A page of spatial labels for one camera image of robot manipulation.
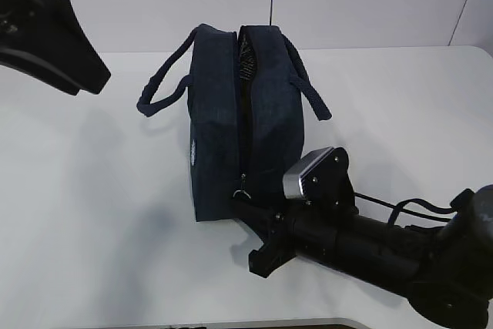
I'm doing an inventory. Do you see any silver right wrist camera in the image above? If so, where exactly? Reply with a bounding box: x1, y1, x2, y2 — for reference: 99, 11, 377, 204
282, 146, 357, 213

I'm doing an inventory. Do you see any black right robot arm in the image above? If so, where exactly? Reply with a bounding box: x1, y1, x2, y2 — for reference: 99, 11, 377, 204
232, 185, 492, 328

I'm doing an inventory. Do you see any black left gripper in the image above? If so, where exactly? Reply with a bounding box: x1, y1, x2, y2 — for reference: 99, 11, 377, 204
1, 0, 111, 96

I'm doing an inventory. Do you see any dark navy lunch bag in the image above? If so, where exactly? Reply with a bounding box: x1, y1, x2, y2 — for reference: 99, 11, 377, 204
136, 24, 331, 222

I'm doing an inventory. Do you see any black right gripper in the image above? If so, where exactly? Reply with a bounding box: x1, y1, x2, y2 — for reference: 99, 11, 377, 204
230, 198, 347, 278

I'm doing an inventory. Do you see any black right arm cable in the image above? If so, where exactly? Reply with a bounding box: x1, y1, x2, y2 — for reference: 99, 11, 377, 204
352, 192, 459, 230

